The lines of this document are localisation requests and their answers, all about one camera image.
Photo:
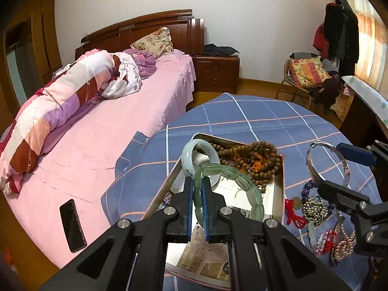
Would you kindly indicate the wooden wardrobe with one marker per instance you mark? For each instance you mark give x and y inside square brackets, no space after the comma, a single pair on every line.
[42,36]

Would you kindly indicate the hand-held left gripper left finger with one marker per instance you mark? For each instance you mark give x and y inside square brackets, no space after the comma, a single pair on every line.
[190,209]

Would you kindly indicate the red hanging garment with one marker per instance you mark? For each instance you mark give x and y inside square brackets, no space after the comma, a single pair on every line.
[319,41]

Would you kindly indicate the grey cloth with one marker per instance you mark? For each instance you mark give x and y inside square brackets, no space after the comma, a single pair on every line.
[303,55]

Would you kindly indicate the dark clothes on chair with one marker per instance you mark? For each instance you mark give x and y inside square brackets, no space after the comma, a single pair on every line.
[329,91]

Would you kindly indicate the bed with pink sheet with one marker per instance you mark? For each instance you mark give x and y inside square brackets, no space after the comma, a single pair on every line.
[106,145]

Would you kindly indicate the blue plaid tablecloth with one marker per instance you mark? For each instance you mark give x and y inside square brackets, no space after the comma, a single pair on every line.
[242,118]

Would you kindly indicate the wooden headboard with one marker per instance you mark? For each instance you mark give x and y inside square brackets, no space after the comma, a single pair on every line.
[182,33]

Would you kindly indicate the black smartphone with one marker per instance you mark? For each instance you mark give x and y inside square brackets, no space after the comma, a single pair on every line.
[72,225]

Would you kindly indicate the white patterned cloth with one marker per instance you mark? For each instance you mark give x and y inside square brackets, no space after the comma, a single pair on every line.
[366,92]

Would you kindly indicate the silver bangle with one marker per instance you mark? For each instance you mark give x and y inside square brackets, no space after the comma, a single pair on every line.
[309,163]

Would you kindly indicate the purple blanket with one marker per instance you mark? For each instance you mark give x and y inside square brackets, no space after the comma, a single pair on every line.
[145,63]

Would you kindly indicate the black hanging coat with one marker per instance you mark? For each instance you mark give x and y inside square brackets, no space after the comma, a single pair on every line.
[339,30]

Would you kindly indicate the wooden nightstand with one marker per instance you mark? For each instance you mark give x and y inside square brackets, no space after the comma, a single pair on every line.
[215,72]

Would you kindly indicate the floral pillow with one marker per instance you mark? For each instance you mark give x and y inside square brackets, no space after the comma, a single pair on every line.
[154,42]

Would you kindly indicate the pale green jade pendant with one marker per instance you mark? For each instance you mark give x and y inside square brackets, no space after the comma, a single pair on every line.
[311,233]

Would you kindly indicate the patterned yellow cushion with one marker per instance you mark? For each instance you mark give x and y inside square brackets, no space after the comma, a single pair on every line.
[307,71]

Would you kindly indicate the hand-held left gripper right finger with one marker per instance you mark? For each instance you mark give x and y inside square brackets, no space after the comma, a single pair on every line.
[205,210]

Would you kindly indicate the pink patchwork quilt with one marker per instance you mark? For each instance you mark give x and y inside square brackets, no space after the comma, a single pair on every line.
[60,103]

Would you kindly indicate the metal frame chair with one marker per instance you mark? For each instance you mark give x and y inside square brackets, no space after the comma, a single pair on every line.
[285,69]

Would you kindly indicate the pale jade bangle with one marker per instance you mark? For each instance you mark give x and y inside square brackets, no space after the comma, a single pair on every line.
[186,154]

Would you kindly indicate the metal tin box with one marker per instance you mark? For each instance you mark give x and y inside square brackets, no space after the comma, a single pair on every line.
[236,186]

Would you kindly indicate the dark folded clothes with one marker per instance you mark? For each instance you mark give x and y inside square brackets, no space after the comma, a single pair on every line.
[221,50]

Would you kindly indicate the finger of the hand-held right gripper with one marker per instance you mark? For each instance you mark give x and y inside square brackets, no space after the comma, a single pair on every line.
[333,191]
[354,154]

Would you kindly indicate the dark wooden desk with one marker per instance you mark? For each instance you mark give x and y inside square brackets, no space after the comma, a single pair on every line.
[357,121]

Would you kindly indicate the yellow bag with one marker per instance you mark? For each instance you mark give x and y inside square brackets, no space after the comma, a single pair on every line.
[344,106]

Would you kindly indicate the orange striped curtain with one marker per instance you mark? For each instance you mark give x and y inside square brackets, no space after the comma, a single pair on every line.
[369,36]

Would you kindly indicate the white floral cloth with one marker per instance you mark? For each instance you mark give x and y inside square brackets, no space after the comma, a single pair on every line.
[127,78]

